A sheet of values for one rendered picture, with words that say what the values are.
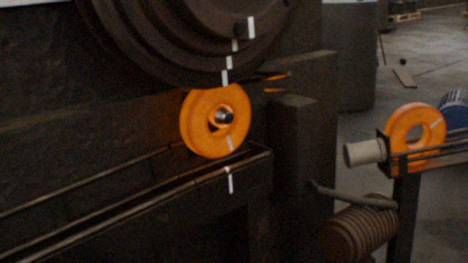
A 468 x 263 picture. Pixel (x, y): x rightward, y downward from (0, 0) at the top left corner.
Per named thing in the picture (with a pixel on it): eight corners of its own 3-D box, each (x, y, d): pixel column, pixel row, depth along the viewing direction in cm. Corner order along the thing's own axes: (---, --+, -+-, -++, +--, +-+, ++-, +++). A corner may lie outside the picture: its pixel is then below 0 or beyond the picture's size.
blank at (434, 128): (400, 174, 103) (406, 179, 100) (370, 129, 98) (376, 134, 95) (448, 135, 102) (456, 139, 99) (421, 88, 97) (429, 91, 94)
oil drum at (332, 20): (294, 104, 377) (292, 1, 347) (336, 90, 411) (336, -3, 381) (349, 117, 333) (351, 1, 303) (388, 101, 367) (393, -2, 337)
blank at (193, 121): (166, 102, 78) (176, 106, 75) (228, 64, 85) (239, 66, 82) (194, 169, 85) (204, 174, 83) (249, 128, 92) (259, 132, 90)
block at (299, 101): (267, 188, 109) (264, 98, 101) (289, 179, 113) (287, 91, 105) (297, 203, 101) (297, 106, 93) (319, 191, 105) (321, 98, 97)
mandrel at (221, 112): (190, 93, 94) (186, 113, 95) (173, 90, 91) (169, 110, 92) (240, 108, 81) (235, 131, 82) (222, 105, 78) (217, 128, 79)
